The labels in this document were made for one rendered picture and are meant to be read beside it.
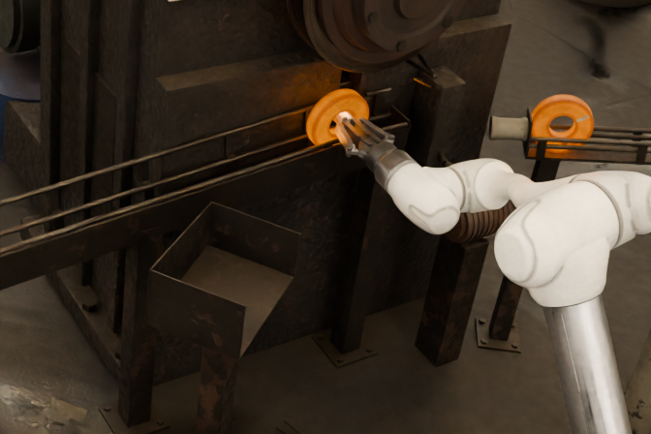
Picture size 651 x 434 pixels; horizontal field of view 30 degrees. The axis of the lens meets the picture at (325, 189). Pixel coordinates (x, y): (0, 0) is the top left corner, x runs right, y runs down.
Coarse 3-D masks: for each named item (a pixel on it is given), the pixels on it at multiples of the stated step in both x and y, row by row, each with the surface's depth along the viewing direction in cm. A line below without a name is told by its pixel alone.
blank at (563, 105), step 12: (552, 96) 296; (564, 96) 295; (540, 108) 296; (552, 108) 295; (564, 108) 295; (576, 108) 295; (588, 108) 295; (540, 120) 297; (576, 120) 296; (588, 120) 296; (540, 132) 299; (552, 132) 301; (564, 132) 302; (576, 132) 298; (588, 132) 298; (576, 144) 300
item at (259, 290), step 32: (192, 224) 243; (224, 224) 252; (256, 224) 249; (192, 256) 250; (224, 256) 254; (256, 256) 253; (288, 256) 250; (160, 288) 231; (192, 288) 228; (224, 288) 247; (256, 288) 248; (160, 320) 236; (192, 320) 232; (224, 320) 229; (256, 320) 241; (224, 352) 233; (224, 384) 256; (224, 416) 263
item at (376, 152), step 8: (360, 144) 267; (376, 144) 268; (384, 144) 264; (392, 144) 265; (360, 152) 265; (368, 152) 265; (376, 152) 263; (384, 152) 262; (368, 160) 264; (376, 160) 262; (368, 168) 266
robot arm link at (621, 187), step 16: (576, 176) 216; (592, 176) 207; (608, 176) 206; (624, 176) 206; (640, 176) 205; (608, 192) 202; (624, 192) 203; (640, 192) 202; (624, 208) 202; (640, 208) 201; (624, 224) 202; (640, 224) 202; (624, 240) 204
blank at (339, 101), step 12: (336, 96) 272; (348, 96) 273; (360, 96) 276; (324, 108) 272; (336, 108) 273; (348, 108) 275; (360, 108) 278; (312, 120) 273; (324, 120) 273; (312, 132) 274; (324, 132) 276
